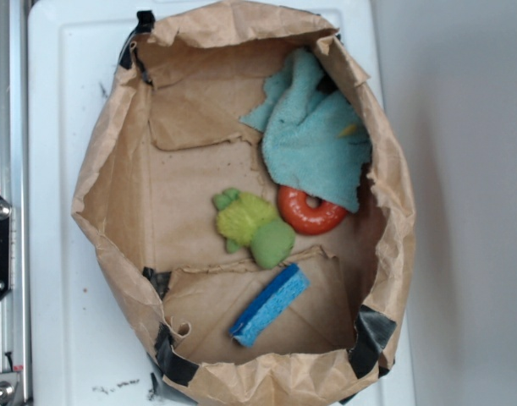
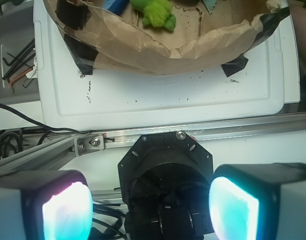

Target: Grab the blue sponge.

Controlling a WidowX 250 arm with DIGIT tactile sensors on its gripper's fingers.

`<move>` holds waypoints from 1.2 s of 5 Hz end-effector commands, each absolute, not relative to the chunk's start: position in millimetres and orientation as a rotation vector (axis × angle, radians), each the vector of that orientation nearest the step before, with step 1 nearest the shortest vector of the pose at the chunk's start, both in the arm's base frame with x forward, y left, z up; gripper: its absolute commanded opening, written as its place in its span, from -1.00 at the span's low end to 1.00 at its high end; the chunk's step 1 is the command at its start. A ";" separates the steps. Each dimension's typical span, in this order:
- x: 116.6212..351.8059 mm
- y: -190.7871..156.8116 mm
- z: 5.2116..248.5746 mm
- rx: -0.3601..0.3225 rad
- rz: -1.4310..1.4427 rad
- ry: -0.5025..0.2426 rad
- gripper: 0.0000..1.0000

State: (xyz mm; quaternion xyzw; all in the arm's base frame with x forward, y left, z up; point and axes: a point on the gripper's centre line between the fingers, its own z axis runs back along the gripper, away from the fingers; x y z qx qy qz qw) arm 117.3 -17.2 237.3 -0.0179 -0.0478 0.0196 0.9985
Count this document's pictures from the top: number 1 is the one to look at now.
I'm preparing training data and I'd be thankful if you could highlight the blue sponge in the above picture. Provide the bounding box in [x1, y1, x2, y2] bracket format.
[228, 263, 310, 348]

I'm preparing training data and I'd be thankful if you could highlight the green turtle toy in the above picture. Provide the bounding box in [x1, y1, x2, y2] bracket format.
[212, 188, 295, 269]

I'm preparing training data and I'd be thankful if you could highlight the light blue towel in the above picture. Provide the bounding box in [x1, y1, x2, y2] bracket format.
[240, 48, 371, 212]

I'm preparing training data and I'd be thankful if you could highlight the brown paper bag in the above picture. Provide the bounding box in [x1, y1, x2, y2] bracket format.
[72, 1, 415, 405]

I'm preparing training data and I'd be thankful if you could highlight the orange ring toy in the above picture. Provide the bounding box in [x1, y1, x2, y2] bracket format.
[277, 186, 348, 235]

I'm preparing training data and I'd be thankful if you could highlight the aluminium frame rail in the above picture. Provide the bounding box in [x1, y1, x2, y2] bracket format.
[0, 1, 33, 405]

